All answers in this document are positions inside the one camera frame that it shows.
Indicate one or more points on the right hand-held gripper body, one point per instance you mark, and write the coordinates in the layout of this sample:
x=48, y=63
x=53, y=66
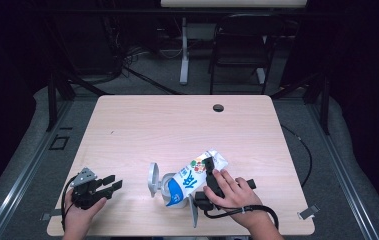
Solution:
x=205, y=200

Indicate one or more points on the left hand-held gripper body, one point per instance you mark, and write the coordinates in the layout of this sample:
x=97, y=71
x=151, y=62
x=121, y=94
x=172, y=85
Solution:
x=85, y=193

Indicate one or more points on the white and blue milk carton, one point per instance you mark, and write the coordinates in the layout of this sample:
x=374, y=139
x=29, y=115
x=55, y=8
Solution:
x=187, y=181

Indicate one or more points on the clear pitcher with grey lid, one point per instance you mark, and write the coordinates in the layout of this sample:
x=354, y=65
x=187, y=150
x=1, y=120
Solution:
x=153, y=178

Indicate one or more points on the person's left hand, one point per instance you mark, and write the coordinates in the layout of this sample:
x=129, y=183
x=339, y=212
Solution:
x=80, y=216

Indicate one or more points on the person's right hand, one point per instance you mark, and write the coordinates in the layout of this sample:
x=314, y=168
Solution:
x=237, y=196

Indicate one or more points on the black round table grommet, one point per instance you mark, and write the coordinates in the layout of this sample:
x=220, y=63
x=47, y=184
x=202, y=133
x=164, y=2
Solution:
x=218, y=108

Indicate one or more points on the black metal stand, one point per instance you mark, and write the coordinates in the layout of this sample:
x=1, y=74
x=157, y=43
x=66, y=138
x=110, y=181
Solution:
x=325, y=106
x=52, y=103

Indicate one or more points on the white desk leg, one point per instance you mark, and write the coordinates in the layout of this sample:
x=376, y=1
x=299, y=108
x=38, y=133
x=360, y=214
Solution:
x=184, y=60

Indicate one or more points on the black folding chair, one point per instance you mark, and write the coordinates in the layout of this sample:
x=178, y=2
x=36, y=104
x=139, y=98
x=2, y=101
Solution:
x=243, y=40

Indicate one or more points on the grey metal bracket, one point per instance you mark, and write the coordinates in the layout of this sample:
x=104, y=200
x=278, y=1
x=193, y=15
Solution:
x=308, y=212
x=47, y=216

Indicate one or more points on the aluminium floor rail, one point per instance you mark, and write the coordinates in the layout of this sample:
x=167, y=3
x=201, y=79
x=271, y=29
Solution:
x=343, y=180
x=20, y=180

